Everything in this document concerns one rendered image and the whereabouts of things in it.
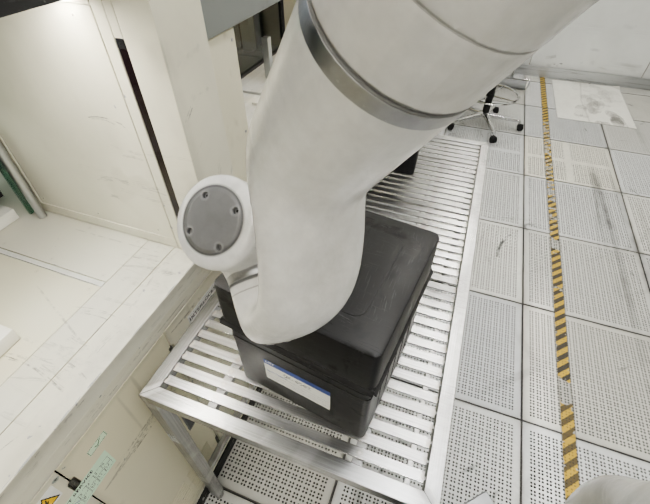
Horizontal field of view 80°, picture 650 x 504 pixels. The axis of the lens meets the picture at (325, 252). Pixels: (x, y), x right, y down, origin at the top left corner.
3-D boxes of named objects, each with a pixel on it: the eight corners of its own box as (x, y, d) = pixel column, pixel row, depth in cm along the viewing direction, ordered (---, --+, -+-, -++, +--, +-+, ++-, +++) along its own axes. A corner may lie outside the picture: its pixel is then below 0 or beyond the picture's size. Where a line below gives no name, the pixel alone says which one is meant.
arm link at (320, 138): (575, 257, 17) (311, 332, 43) (445, -45, 19) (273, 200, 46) (415, 311, 13) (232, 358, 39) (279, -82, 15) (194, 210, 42)
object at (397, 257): (375, 400, 58) (384, 352, 49) (217, 322, 68) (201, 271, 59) (433, 271, 76) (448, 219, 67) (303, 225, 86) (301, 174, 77)
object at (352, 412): (241, 375, 82) (227, 327, 70) (308, 286, 99) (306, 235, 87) (362, 440, 72) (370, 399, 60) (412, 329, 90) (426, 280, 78)
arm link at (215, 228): (325, 266, 43) (301, 190, 45) (269, 261, 31) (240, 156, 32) (260, 289, 46) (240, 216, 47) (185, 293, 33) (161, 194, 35)
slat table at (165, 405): (387, 577, 117) (438, 517, 64) (213, 497, 132) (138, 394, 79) (446, 275, 204) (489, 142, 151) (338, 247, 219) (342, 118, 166)
